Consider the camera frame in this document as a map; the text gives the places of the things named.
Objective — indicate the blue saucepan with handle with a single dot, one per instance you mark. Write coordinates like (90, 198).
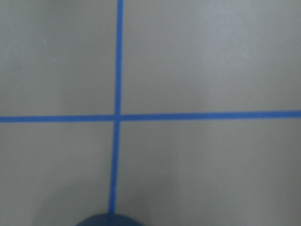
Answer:
(109, 220)

